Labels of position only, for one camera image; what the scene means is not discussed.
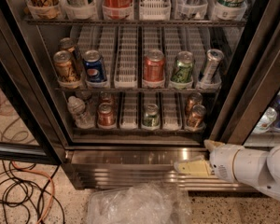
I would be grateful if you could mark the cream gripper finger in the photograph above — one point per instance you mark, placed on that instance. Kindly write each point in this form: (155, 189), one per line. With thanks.
(210, 145)
(199, 168)

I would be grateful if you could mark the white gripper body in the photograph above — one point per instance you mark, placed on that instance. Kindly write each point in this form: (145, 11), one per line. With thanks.
(221, 162)

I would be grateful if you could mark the orange soda can front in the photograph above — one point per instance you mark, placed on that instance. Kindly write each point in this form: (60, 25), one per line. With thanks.
(196, 116)

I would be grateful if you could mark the orange soda can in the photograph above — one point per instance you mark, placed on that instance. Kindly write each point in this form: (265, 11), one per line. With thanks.
(195, 98)
(196, 116)

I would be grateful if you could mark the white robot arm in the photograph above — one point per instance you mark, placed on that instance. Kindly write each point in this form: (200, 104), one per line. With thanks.
(237, 164)

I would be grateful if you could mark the orange soda can rear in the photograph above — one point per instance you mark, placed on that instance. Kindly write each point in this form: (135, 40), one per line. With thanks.
(195, 98)

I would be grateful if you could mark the white can right compartment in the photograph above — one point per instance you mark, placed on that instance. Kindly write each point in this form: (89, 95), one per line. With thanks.
(265, 121)

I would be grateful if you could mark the green can bottom shelf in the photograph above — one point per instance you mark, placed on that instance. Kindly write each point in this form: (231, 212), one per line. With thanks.
(151, 115)

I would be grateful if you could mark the green can shelf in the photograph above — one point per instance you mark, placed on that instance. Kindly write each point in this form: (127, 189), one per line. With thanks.
(183, 67)
(151, 115)

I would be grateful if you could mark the green can middle shelf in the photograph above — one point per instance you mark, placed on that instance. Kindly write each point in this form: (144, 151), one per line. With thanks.
(183, 67)

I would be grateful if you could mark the silver slim can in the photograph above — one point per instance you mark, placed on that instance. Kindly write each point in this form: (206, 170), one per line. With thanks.
(213, 59)

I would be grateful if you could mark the red can middle shelf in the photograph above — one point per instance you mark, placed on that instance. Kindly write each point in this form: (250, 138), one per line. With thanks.
(154, 65)

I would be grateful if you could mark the red can bottom front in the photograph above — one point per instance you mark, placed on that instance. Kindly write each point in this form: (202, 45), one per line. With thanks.
(106, 115)

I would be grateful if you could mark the stainless steel fridge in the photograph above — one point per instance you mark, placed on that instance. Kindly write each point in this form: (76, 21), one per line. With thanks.
(130, 153)

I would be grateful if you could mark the red can bottom rear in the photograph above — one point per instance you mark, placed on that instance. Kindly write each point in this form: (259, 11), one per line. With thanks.
(106, 97)

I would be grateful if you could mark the blue pepsi can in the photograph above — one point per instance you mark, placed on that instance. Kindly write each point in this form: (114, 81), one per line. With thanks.
(94, 66)

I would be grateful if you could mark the gold can middle front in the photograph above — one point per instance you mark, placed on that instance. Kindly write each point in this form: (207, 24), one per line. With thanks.
(65, 67)

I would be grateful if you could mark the gold can middle rear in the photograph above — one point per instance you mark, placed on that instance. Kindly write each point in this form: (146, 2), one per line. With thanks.
(69, 44)

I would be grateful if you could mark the clear plastic bag bin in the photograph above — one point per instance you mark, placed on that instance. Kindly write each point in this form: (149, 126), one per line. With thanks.
(148, 203)

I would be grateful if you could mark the clear water bottle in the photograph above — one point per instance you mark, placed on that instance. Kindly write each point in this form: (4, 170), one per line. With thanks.
(79, 112)

